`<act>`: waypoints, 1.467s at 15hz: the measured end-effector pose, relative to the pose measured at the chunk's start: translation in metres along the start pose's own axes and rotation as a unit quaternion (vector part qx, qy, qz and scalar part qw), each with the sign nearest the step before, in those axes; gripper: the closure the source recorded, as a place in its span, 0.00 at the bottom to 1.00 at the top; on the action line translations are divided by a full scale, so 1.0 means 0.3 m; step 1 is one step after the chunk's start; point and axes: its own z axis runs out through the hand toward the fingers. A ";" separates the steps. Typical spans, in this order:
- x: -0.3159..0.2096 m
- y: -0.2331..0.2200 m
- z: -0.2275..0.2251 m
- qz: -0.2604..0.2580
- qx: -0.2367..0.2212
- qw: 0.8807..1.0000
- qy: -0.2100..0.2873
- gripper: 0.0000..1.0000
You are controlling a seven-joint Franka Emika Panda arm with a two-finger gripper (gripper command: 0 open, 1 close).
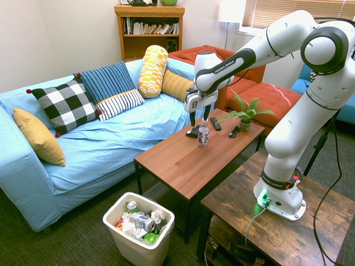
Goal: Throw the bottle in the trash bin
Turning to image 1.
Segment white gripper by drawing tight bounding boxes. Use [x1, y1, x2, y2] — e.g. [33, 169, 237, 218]
[184, 88, 218, 127]

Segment clear plastic water bottle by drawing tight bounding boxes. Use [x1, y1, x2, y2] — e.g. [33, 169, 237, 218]
[197, 119, 210, 148]

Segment white trash bin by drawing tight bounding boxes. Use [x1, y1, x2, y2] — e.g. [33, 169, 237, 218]
[102, 191, 176, 266]

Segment black tv remote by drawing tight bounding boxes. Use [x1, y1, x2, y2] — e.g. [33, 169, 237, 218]
[209, 116, 222, 131]

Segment yellow striped pillow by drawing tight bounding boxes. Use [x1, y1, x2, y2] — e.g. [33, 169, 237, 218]
[160, 69, 195, 103]

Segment wooden coffee table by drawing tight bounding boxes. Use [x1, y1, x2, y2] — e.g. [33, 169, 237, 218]
[134, 108, 266, 244]

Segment potted green fern plant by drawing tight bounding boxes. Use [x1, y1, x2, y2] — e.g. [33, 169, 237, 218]
[216, 89, 276, 132]

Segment orange armchair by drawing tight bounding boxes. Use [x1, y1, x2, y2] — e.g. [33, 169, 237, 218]
[168, 44, 266, 110]

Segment yellow white patterned bolster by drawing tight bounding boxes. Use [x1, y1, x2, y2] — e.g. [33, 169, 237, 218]
[137, 44, 169, 99]

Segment orange ottoman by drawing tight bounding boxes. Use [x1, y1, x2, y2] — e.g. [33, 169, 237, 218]
[225, 82, 302, 136]

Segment white navy striped pillow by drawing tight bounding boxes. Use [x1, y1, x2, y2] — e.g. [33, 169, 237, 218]
[95, 88, 146, 122]

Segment wooden bookshelf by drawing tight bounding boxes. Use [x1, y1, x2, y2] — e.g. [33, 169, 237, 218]
[114, 4, 186, 63]

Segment blue striped pillow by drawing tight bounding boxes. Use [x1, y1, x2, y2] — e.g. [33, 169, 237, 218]
[73, 60, 138, 106]

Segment row of books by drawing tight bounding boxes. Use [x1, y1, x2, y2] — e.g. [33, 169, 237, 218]
[123, 17, 180, 35]

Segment white floor lamp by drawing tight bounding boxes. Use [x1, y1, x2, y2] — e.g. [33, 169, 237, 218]
[217, 0, 247, 50]

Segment crumpled white paper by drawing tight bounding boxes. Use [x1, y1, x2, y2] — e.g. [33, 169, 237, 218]
[150, 209, 166, 224]

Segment light blue sofa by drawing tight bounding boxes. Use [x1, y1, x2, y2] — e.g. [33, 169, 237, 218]
[0, 58, 215, 233]

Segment crushed silver soda can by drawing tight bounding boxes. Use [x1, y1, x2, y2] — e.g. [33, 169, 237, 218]
[129, 212, 156, 232]

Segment green crumpled wrapper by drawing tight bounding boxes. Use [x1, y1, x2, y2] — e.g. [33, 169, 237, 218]
[143, 232, 160, 245]

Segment black white checkered pillow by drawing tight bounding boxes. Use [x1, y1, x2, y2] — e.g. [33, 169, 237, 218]
[26, 72, 103, 138]

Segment rustic dark wood table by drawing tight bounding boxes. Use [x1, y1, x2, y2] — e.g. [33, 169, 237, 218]
[196, 151, 355, 266]

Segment teal blue chair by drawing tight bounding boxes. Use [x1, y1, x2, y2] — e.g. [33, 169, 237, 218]
[290, 63, 355, 125]

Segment wooden window blinds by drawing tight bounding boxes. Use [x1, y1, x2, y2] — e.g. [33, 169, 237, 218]
[241, 0, 355, 29]

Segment mustard yellow square pillow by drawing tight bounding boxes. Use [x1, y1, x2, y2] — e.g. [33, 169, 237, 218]
[13, 107, 67, 167]

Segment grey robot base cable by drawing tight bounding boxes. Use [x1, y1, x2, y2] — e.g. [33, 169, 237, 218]
[244, 204, 267, 246]

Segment black camera tripod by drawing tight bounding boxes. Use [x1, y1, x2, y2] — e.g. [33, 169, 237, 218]
[303, 108, 342, 177]

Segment black power cable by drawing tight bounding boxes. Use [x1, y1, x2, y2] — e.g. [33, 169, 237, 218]
[313, 116, 343, 266]

